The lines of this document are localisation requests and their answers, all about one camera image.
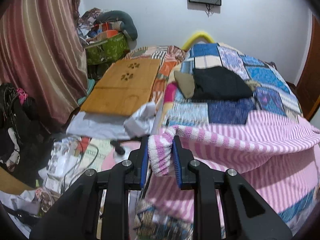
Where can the patchwork bed quilt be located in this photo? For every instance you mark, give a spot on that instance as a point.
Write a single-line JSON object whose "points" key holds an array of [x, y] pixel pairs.
{"points": [[232, 111]]}

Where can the wooden lap desk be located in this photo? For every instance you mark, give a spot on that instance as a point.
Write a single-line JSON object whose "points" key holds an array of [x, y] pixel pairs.
{"points": [[124, 88]]}

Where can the pink striped fleece pants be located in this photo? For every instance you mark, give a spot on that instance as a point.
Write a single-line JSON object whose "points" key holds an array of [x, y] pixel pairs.
{"points": [[279, 157]]}

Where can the black clothes pile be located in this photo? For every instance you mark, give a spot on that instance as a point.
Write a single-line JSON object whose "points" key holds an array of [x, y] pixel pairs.
{"points": [[25, 143]]}

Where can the black folded garment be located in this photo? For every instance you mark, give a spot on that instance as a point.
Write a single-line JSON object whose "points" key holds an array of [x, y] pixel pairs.
{"points": [[219, 83]]}

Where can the striped maroon curtain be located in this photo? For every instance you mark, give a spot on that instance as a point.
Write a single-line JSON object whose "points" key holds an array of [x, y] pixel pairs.
{"points": [[41, 53]]}

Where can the dark green neck pillow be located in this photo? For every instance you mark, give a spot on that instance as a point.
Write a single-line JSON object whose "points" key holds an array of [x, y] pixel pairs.
{"points": [[121, 21]]}

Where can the brown wooden door frame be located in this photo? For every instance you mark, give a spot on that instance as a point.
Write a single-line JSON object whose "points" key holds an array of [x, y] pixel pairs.
{"points": [[308, 85]]}

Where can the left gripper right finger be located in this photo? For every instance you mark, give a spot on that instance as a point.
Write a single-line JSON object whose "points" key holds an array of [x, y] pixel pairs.
{"points": [[224, 195]]}

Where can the olive folded garment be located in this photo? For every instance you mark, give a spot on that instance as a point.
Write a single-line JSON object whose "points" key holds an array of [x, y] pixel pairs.
{"points": [[185, 83]]}

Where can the light grey crumpled cloth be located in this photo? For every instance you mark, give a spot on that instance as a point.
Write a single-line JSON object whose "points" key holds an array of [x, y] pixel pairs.
{"points": [[101, 126]]}

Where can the black device on floor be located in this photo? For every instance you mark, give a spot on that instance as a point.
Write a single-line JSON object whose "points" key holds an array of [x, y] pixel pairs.
{"points": [[117, 147]]}

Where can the yellow curved headboard bar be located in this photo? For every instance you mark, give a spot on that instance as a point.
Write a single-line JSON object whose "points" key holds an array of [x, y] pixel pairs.
{"points": [[199, 35]]}

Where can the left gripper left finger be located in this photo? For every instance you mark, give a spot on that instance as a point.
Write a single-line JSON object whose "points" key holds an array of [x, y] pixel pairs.
{"points": [[96, 195]]}

